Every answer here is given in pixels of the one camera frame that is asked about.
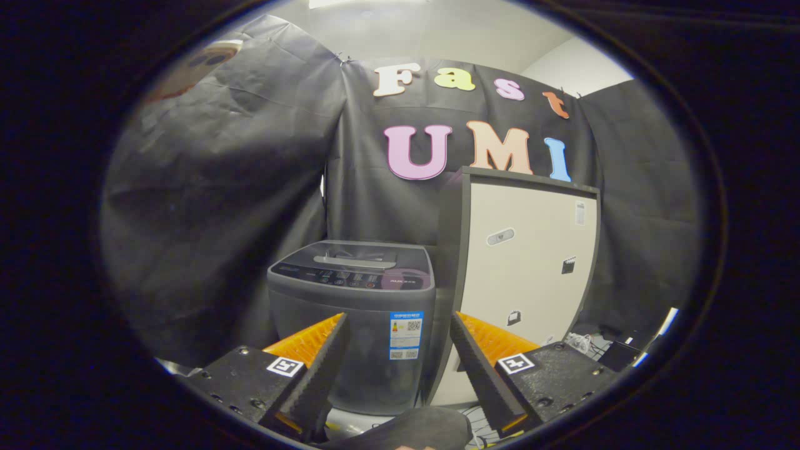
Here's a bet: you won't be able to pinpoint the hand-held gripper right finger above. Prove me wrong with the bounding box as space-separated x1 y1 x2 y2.
449 312 619 438

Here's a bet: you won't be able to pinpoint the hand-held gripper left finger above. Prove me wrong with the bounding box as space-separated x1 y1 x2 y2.
186 313 349 440

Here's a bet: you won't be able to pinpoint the grey washing machine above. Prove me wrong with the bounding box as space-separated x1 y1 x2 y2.
267 239 437 416

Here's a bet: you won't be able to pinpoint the person's leg in dark trousers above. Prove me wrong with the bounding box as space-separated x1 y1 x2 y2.
319 406 473 450

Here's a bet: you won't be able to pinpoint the black box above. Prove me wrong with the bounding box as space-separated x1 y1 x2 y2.
597 341 641 373

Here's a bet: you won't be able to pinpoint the black backdrop cloth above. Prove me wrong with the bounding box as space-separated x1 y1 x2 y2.
100 14 707 369

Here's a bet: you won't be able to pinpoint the beige smartphone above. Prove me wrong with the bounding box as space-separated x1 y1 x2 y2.
147 39 244 104

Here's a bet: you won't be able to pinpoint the ceiling light panel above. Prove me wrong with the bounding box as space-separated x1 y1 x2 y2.
308 0 401 9

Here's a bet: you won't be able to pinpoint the floor cables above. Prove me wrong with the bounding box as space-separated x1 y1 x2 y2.
462 406 501 448

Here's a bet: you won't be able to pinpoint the white cable bundle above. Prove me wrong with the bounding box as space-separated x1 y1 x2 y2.
564 332 594 357

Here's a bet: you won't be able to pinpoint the beige cabinet with dark frame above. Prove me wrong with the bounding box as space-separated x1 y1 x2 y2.
428 166 602 407

